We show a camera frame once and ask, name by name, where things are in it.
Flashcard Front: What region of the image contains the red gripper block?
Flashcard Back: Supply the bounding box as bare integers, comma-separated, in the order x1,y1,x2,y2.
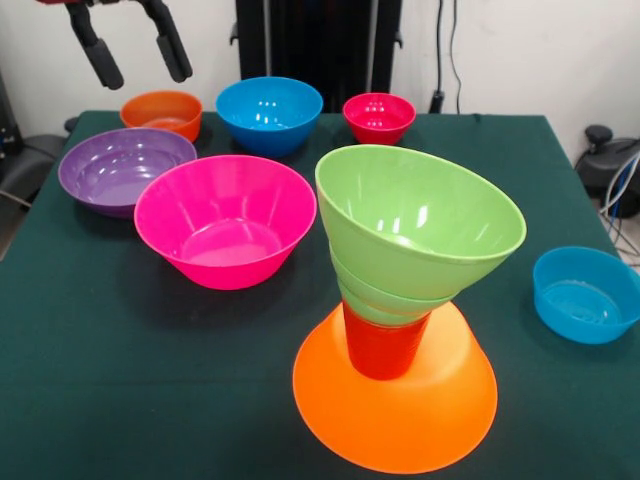
33,0,194,92

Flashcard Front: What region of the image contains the purple bowl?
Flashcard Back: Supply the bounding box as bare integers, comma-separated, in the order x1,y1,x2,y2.
57,127,198,220

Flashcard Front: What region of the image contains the large green bowl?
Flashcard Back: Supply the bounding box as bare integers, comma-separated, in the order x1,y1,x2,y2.
314,144,528,302

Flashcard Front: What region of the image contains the small green bowl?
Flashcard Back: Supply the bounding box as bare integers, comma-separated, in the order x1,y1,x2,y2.
328,249,452,327

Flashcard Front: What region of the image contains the orange cup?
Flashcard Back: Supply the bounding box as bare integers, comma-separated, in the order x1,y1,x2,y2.
342,299,429,381
119,90,204,144

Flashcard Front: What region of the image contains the large orange bowl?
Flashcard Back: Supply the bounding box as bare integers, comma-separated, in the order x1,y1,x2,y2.
292,299,499,475

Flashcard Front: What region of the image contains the blue bowl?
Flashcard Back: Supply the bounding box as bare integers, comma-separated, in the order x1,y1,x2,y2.
215,76,325,158

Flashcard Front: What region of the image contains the large pink bowl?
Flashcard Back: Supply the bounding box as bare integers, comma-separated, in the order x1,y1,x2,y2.
133,154,318,291

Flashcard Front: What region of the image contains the small crimson bowl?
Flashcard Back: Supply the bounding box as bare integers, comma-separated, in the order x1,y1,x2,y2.
342,92,417,146

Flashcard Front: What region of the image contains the dark green tablecloth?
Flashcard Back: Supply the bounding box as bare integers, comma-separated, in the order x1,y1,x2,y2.
0,109,640,480

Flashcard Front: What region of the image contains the blue cup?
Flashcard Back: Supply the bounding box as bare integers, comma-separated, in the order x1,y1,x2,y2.
532,246,640,346

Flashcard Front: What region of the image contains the black hanging cable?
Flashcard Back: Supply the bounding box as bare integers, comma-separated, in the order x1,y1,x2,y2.
429,0,464,114

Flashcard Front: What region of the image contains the tangle of cables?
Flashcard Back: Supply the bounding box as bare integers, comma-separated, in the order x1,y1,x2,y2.
599,152,640,256

